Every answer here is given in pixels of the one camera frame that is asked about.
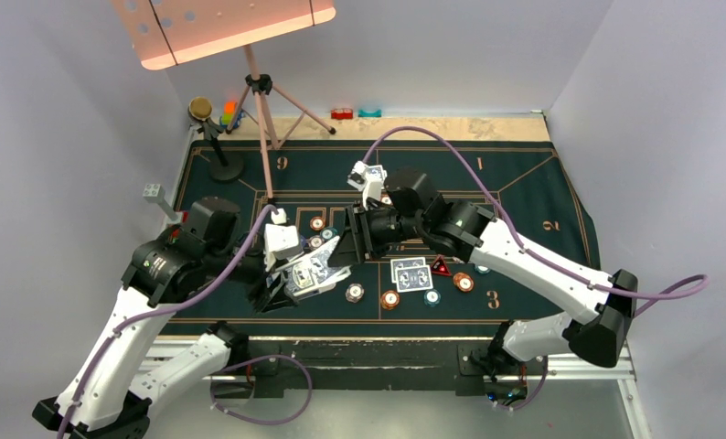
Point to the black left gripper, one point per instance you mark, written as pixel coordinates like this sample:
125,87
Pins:
264,298

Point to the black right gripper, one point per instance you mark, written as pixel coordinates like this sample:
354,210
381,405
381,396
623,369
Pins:
357,240

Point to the blue back playing card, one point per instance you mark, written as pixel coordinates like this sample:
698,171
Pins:
413,279
376,173
398,263

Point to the blue playing card deck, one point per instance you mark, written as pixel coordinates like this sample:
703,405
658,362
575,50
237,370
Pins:
310,274

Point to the black red all-in triangle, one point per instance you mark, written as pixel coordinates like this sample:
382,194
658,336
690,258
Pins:
439,267

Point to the orange chip stack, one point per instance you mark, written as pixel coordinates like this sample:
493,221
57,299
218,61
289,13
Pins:
389,300

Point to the white purple poker chip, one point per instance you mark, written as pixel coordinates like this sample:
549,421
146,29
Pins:
315,242

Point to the orange poker chip pile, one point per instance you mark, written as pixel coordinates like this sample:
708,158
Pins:
463,282

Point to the teal chip stack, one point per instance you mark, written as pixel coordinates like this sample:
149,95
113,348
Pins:
432,298

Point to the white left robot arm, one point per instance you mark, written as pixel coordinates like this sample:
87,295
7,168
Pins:
185,263

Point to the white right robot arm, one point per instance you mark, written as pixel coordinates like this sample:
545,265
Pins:
597,308

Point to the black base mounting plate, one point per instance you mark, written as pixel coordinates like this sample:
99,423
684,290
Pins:
460,365

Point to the green poker table mat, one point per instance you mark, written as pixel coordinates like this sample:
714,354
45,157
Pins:
309,178

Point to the cyan toy block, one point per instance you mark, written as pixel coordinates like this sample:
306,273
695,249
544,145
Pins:
365,112

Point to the red toy block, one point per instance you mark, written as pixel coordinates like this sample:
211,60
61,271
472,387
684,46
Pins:
342,113

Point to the small microphone on stand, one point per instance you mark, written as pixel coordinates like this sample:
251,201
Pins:
228,166

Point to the grey lego brick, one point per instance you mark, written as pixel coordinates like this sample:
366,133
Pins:
154,193

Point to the orange green toy blocks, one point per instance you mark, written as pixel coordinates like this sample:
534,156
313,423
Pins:
231,115

